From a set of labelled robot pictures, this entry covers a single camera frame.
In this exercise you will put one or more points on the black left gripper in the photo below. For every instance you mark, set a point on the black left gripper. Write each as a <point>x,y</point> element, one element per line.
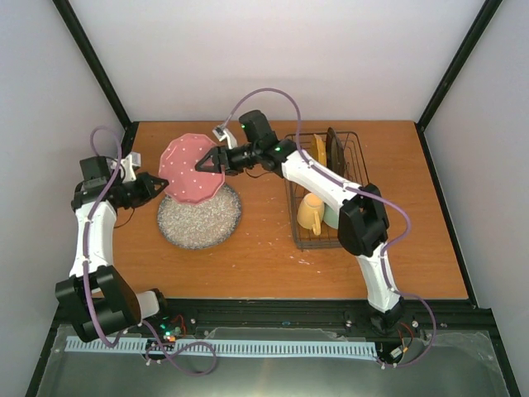
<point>148,192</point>

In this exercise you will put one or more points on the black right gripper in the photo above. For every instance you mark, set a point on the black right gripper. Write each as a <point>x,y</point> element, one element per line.
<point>216,155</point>

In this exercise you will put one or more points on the pink white dotted plate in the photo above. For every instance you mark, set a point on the pink white dotted plate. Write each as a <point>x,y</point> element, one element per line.
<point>177,166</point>

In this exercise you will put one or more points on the speckled grey large plate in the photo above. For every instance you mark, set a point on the speckled grey large plate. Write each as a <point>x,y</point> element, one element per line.
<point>200,226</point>

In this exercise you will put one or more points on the orange white dotted plate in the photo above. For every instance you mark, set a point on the orange white dotted plate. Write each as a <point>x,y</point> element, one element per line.
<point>318,149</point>

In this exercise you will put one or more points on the yellow mug white inside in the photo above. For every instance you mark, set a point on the yellow mug white inside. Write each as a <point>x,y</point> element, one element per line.
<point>310,213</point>

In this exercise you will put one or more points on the brown rimmed beige plate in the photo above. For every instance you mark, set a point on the brown rimmed beige plate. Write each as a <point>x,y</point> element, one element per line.
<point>335,157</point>

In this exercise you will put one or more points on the light green ceramic bowl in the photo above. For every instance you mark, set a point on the light green ceramic bowl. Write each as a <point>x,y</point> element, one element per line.
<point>331,217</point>

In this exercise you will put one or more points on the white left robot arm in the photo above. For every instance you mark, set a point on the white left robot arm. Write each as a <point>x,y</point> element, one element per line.
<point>95,298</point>

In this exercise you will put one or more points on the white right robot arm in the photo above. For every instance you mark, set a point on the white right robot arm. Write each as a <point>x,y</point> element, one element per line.
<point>362,218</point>

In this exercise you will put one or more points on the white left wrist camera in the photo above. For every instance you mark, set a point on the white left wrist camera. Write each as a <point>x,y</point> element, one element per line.
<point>129,165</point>

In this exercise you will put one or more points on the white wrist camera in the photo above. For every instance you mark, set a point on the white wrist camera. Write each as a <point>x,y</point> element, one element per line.
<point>129,165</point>
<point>223,134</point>

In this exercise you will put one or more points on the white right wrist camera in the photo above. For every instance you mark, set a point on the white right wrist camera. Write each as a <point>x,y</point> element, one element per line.
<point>223,134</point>

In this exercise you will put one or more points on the dark wire dish rack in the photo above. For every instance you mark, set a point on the dark wire dish rack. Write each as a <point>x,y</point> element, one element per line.
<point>355,171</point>

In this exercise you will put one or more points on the light blue slotted cable duct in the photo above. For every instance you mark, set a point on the light blue slotted cable duct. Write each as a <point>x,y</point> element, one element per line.
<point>239,348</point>

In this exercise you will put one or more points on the black aluminium frame rail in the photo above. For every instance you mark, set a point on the black aluminium frame rail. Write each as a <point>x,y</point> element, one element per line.
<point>350,318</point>

